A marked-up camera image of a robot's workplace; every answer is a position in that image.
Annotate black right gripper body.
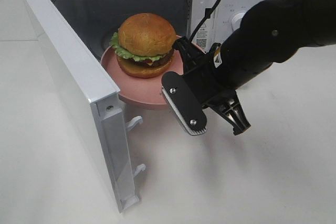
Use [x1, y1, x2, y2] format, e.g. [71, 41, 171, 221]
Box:
[183, 44, 239, 109]

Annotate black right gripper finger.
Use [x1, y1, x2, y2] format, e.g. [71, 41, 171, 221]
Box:
[161, 71, 207, 136]
[173, 37, 210, 74]

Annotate pink round plate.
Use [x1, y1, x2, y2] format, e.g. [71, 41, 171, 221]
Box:
[101, 46, 169, 110]

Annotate burger with lettuce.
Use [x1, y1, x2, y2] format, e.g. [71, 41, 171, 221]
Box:
[109, 13, 177, 79]

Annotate white warning label sticker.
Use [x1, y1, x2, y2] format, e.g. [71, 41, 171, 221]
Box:
[193, 22, 212, 52]

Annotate white microwave door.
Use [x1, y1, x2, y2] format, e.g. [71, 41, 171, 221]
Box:
[24, 0, 146, 211]

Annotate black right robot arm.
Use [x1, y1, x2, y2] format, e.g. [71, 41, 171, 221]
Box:
[161, 0, 335, 135]

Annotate white upper microwave knob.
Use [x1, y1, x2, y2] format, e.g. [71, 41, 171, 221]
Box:
[230, 11, 246, 31]

